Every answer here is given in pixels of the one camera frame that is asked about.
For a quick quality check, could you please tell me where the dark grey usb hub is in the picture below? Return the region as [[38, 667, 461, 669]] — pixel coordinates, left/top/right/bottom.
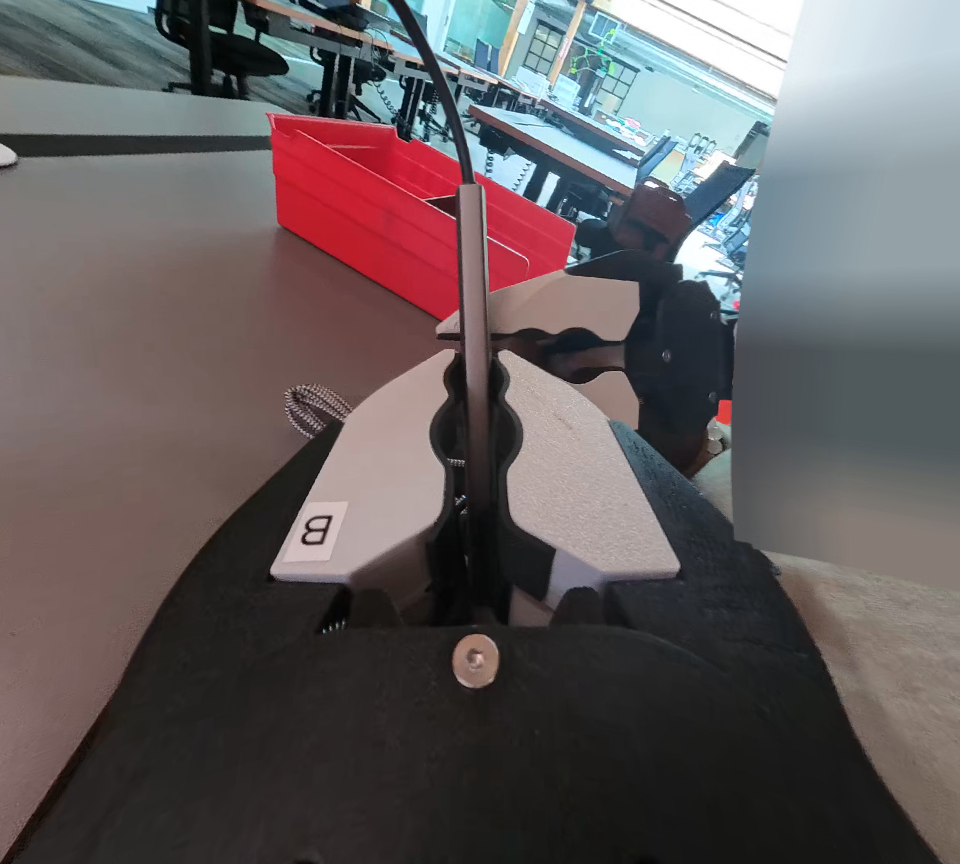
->
[[454, 183, 498, 580]]

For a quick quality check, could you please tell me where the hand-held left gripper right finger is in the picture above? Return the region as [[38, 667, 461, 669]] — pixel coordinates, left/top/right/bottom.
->
[[491, 349, 682, 627]]

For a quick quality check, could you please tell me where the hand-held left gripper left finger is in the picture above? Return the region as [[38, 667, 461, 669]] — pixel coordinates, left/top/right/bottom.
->
[[268, 349, 460, 614]]

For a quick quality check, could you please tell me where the black white braided usb-c cable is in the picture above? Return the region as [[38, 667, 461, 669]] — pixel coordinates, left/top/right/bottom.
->
[[283, 386, 351, 439]]

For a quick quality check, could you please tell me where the black office chair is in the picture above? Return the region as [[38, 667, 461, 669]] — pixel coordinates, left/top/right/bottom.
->
[[146, 0, 290, 96], [678, 163, 759, 258]]

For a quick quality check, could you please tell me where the person's pale clothing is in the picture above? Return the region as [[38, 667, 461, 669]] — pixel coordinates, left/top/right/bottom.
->
[[686, 448, 960, 864]]

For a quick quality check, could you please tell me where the red plastic bin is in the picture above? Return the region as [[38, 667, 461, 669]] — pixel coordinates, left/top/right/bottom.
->
[[267, 112, 578, 321]]

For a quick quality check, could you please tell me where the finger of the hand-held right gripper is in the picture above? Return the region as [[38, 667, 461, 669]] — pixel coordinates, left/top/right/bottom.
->
[[436, 272, 641, 355], [536, 347, 640, 432]]

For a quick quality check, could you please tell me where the black hub cable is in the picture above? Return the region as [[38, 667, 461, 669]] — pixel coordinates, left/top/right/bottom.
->
[[296, 0, 475, 189]]

